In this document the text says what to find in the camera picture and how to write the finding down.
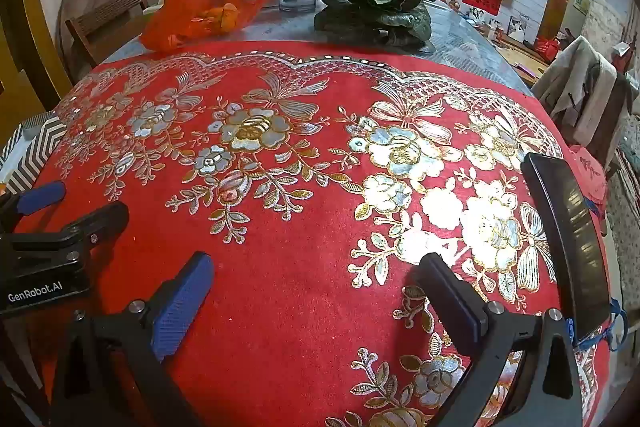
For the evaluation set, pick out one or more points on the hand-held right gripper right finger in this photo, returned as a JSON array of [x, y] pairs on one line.
[[450, 302]]

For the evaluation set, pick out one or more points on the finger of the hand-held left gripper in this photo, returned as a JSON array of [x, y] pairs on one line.
[[40, 197], [95, 219]]

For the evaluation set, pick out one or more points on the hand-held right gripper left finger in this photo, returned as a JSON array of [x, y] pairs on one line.
[[182, 302]]

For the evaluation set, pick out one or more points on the white tray with striped rim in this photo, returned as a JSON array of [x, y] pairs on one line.
[[35, 147]]

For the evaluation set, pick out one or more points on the red embroidered tablecloth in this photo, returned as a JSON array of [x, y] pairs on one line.
[[300, 282]]

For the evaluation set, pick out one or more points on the black phone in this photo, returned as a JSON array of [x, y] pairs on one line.
[[570, 232]]

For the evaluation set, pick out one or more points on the yellow wooden chair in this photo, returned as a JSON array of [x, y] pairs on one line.
[[37, 32]]

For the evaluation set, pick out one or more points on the red cloth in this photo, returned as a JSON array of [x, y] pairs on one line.
[[590, 177]]

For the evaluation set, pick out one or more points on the brown wooden chair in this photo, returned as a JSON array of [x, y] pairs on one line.
[[107, 19]]

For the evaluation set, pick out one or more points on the small orange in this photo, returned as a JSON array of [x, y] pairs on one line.
[[227, 18]]

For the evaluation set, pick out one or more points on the grey jacket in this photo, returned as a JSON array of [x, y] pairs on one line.
[[575, 92]]

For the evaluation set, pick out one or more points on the grey patterned table cover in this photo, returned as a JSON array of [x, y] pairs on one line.
[[460, 37]]

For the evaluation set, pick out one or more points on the small red bag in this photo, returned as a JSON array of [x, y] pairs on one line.
[[547, 49]]

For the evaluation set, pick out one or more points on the green leafy vegetable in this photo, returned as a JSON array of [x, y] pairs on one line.
[[375, 7]]

